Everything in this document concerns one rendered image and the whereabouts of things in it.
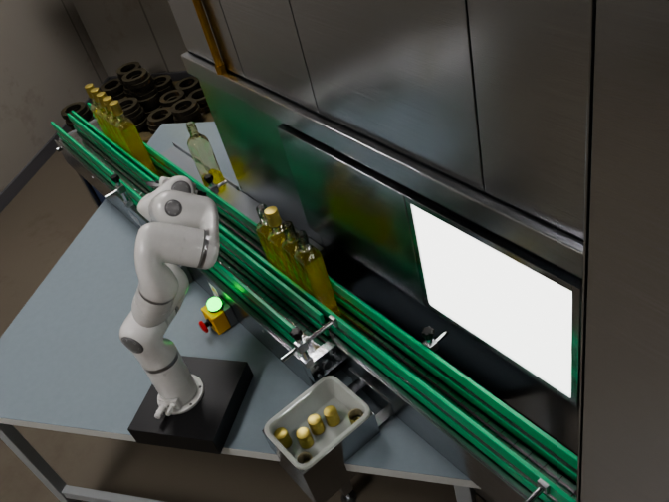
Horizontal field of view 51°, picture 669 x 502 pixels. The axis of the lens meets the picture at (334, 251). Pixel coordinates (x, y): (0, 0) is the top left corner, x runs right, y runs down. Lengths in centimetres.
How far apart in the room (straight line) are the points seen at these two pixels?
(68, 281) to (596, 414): 211
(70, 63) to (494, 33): 451
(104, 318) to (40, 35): 313
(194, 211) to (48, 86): 369
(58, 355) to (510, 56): 170
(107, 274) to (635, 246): 215
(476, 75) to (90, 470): 232
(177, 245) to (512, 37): 79
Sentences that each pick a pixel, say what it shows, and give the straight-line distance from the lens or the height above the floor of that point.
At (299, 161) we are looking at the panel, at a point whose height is 124.
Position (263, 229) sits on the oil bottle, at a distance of 186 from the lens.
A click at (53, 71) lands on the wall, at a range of 526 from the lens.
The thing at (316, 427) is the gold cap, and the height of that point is 80.
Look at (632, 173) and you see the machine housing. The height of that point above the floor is 190.
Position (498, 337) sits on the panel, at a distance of 154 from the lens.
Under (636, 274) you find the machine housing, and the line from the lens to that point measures 57.
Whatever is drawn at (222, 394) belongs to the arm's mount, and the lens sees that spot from 189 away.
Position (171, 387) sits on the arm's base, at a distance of 184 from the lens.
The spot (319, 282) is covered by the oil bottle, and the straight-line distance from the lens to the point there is 180.
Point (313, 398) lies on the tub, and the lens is 179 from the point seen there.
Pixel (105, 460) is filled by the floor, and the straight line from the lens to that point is 303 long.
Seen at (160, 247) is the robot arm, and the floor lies 135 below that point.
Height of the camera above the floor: 222
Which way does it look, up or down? 41 degrees down
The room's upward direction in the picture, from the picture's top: 16 degrees counter-clockwise
